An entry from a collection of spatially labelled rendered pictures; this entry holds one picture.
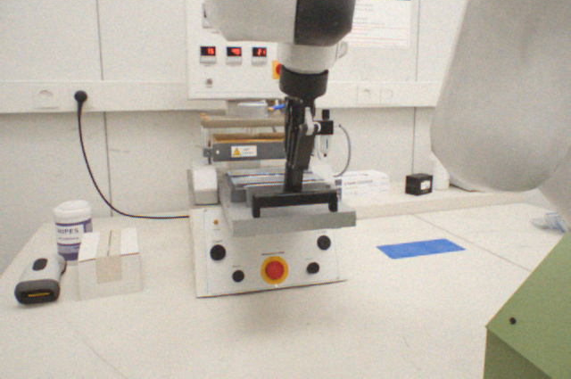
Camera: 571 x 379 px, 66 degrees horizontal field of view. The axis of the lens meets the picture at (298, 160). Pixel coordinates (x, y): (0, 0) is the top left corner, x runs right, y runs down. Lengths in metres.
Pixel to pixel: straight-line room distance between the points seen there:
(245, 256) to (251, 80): 0.54
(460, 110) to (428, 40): 1.63
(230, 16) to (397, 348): 0.59
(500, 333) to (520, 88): 0.44
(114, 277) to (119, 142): 0.69
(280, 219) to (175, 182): 0.93
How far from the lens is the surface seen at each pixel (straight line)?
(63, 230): 1.24
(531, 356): 0.67
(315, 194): 0.77
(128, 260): 1.03
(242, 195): 0.85
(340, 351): 0.81
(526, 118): 0.34
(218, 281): 0.99
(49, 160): 1.66
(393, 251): 1.25
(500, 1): 0.34
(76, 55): 1.63
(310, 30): 0.54
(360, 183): 1.61
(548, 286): 0.72
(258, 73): 1.31
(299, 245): 1.02
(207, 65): 1.29
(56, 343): 0.92
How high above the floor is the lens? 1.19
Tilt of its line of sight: 9 degrees down
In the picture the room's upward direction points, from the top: straight up
